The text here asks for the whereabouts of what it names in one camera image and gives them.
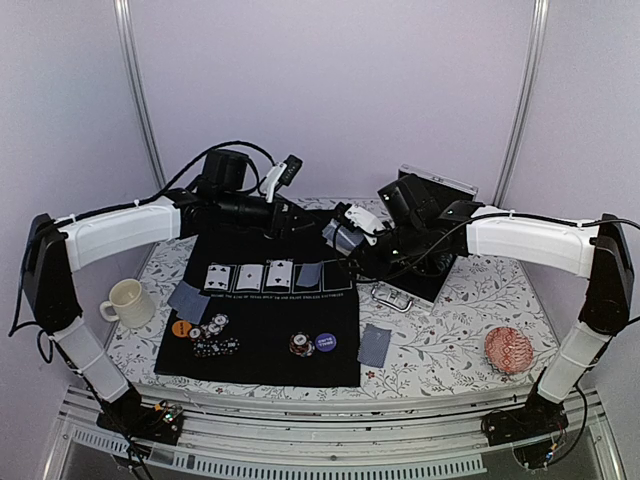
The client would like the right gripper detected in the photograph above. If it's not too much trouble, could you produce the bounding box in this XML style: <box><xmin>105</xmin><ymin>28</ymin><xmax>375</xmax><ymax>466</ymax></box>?
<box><xmin>342</xmin><ymin>219</ymin><xmax>426</xmax><ymax>280</ymax></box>

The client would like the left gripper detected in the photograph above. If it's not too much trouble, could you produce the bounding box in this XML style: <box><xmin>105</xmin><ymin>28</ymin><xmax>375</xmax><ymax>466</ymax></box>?
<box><xmin>219</xmin><ymin>191</ymin><xmax>323</xmax><ymax>240</ymax></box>

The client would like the two of clubs card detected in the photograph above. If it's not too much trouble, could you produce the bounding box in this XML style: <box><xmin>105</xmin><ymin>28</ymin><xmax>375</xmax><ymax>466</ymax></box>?
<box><xmin>265</xmin><ymin>260</ymin><xmax>293</xmax><ymax>289</ymax></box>

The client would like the ace of diamonds card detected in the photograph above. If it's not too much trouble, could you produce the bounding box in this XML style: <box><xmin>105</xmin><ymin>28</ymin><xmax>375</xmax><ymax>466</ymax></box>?
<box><xmin>236</xmin><ymin>264</ymin><xmax>264</xmax><ymax>291</ymax></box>

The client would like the four of clubs card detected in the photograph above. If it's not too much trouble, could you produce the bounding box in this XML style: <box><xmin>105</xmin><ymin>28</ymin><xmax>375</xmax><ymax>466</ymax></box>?
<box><xmin>203</xmin><ymin>264</ymin><xmax>234</xmax><ymax>292</ymax></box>

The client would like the dealt blue card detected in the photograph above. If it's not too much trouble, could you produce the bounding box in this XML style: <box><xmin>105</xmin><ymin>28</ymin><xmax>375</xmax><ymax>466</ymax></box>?
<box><xmin>167</xmin><ymin>281</ymin><xmax>200</xmax><ymax>312</ymax></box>
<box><xmin>357</xmin><ymin>324</ymin><xmax>391</xmax><ymax>368</ymax></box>
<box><xmin>173</xmin><ymin>293</ymin><xmax>209</xmax><ymax>325</ymax></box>

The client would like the orange black poker chip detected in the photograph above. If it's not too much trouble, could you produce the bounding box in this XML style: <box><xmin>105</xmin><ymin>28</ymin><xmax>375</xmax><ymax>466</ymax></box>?
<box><xmin>289</xmin><ymin>332</ymin><xmax>315</xmax><ymax>358</ymax></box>

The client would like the purple small blind button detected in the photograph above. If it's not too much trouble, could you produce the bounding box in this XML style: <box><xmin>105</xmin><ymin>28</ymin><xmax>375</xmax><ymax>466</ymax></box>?
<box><xmin>314</xmin><ymin>333</ymin><xmax>337</xmax><ymax>353</ymax></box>

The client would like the black white chip stack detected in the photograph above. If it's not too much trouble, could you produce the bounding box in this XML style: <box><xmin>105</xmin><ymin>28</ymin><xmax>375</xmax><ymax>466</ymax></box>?
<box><xmin>188</xmin><ymin>313</ymin><xmax>240</xmax><ymax>358</ymax></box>

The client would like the orange big blind button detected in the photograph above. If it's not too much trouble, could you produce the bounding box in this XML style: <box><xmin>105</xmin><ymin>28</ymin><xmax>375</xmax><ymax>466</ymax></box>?
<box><xmin>171</xmin><ymin>320</ymin><xmax>193</xmax><ymax>338</ymax></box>

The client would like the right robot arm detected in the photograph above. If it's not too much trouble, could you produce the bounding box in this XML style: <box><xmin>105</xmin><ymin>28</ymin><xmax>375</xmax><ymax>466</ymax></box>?
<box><xmin>324</xmin><ymin>174</ymin><xmax>636</xmax><ymax>444</ymax></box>

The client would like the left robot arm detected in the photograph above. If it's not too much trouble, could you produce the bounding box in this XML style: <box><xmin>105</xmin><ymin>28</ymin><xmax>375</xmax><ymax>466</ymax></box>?
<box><xmin>17</xmin><ymin>141</ymin><xmax>303</xmax><ymax>437</ymax></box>

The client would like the aluminium poker chip case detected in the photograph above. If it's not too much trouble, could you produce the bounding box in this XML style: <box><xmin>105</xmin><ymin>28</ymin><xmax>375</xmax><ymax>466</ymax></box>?
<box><xmin>370</xmin><ymin>164</ymin><xmax>478</xmax><ymax>313</ymax></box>

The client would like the black poker playing mat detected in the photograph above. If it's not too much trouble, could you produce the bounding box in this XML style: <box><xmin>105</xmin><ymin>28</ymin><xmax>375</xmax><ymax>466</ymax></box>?
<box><xmin>154</xmin><ymin>210</ymin><xmax>361</xmax><ymax>388</ymax></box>

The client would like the cream ceramic mug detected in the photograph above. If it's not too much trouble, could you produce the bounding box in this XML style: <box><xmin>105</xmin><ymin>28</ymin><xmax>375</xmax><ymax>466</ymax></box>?
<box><xmin>99</xmin><ymin>279</ymin><xmax>156</xmax><ymax>329</ymax></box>

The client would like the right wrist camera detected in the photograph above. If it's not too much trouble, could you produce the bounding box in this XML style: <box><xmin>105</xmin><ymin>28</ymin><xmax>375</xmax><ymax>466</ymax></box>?
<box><xmin>338</xmin><ymin>205</ymin><xmax>386</xmax><ymax>246</ymax></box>

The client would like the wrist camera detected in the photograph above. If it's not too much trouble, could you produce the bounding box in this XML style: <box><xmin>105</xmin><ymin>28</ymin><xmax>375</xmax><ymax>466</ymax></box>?
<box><xmin>338</xmin><ymin>205</ymin><xmax>386</xmax><ymax>246</ymax></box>
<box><xmin>261</xmin><ymin>155</ymin><xmax>303</xmax><ymax>203</ymax></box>

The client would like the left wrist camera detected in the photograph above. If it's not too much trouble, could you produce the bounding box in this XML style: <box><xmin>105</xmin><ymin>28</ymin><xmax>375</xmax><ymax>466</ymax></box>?
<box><xmin>261</xmin><ymin>155</ymin><xmax>303</xmax><ymax>203</ymax></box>

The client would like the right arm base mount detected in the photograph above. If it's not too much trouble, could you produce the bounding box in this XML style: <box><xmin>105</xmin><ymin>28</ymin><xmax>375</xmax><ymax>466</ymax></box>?
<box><xmin>480</xmin><ymin>395</ymin><xmax>569</xmax><ymax>469</ymax></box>

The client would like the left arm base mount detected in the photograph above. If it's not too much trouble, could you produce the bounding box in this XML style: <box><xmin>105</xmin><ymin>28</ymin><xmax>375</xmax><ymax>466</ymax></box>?
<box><xmin>97</xmin><ymin>400</ymin><xmax>184</xmax><ymax>446</ymax></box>

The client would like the left aluminium frame post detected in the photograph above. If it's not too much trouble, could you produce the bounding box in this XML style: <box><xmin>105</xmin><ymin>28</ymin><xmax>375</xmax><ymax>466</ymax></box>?
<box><xmin>113</xmin><ymin>0</ymin><xmax>167</xmax><ymax>189</ymax></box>

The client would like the aluminium frame post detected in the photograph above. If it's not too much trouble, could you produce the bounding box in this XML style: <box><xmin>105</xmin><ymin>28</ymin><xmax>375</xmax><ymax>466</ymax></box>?
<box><xmin>492</xmin><ymin>0</ymin><xmax>550</xmax><ymax>206</ymax></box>
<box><xmin>113</xmin><ymin>0</ymin><xmax>167</xmax><ymax>189</ymax></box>

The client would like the right aluminium frame post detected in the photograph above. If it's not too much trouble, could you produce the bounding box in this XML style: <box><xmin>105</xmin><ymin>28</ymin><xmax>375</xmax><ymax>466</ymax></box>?
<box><xmin>492</xmin><ymin>0</ymin><xmax>550</xmax><ymax>206</ymax></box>

